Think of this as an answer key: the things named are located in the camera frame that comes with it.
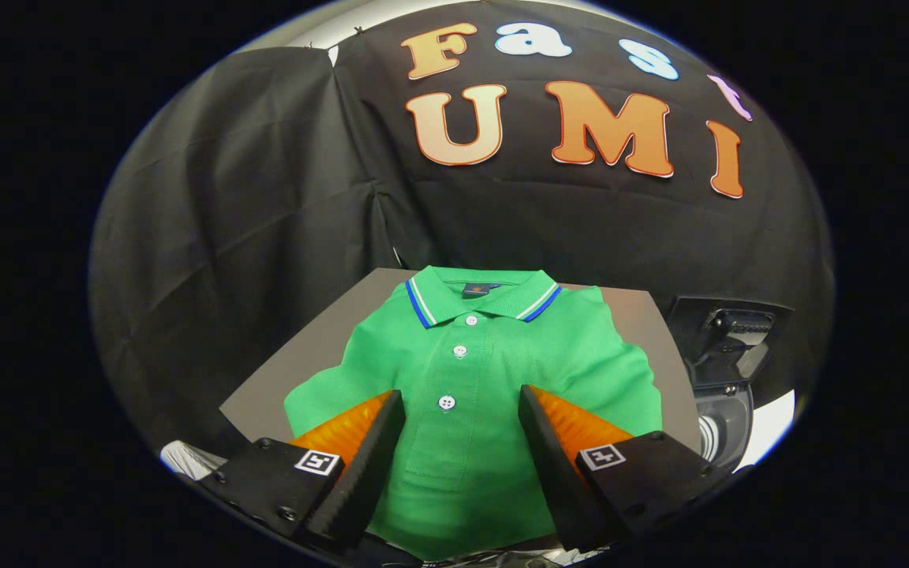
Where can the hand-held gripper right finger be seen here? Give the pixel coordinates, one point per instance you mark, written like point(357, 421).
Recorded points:
point(553, 465)

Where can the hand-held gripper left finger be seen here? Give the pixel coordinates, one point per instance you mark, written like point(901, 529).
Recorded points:
point(368, 465)

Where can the green polo shirt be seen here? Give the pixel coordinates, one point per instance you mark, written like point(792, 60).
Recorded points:
point(486, 371)

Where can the clear plastic wrap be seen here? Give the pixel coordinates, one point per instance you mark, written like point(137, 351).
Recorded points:
point(190, 460)

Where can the black backdrop cloth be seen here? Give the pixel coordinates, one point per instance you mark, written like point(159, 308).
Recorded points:
point(265, 197)

